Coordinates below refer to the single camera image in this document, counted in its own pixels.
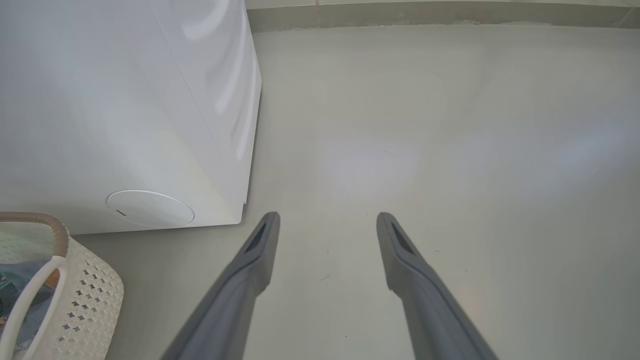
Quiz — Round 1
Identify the white front-load washing machine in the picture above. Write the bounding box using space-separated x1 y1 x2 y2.
0 0 263 236

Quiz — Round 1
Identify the white perforated laundry basket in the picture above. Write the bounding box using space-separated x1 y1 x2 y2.
0 211 125 360

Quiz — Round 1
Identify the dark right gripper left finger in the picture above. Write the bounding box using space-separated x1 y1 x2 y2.
160 211 281 360

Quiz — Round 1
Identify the round white filter cover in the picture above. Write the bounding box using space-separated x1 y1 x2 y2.
106 189 196 228

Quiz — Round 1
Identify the blue garment with orange print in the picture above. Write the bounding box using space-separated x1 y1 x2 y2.
0 260 61 351

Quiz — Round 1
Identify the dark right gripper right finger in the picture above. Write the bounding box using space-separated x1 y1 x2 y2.
376 212 500 360

